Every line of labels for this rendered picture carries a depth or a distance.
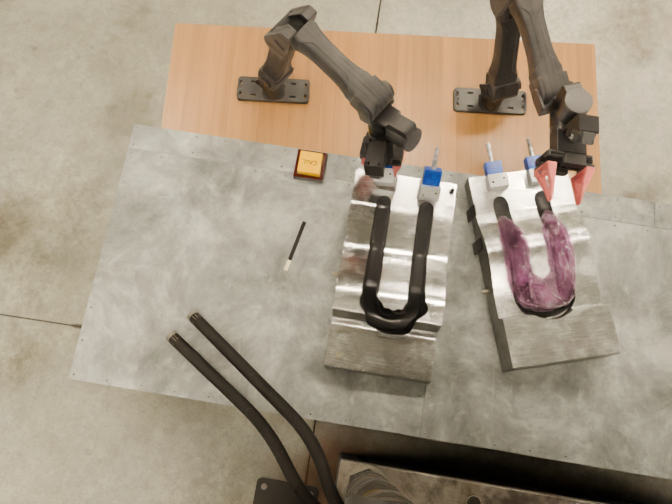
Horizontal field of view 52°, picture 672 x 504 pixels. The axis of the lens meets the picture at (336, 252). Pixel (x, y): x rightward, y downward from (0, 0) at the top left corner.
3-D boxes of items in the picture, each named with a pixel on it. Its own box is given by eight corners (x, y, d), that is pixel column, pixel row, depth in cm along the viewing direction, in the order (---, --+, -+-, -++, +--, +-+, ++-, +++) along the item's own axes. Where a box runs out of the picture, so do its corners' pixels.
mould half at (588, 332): (464, 185, 183) (472, 169, 172) (559, 172, 184) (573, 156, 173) (502, 372, 170) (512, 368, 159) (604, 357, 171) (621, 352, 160)
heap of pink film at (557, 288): (490, 217, 174) (497, 208, 167) (558, 208, 175) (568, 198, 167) (511, 317, 168) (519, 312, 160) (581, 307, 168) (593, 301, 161)
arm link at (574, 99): (606, 107, 137) (584, 56, 140) (565, 117, 137) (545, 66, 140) (586, 132, 148) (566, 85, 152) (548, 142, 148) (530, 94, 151)
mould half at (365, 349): (355, 181, 183) (356, 161, 170) (451, 195, 182) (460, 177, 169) (324, 367, 170) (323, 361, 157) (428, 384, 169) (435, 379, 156)
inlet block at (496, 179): (476, 149, 182) (480, 140, 177) (494, 146, 183) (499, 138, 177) (485, 194, 179) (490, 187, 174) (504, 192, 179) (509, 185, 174)
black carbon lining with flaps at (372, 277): (375, 197, 175) (377, 183, 165) (437, 206, 174) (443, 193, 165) (354, 330, 166) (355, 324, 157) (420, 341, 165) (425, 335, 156)
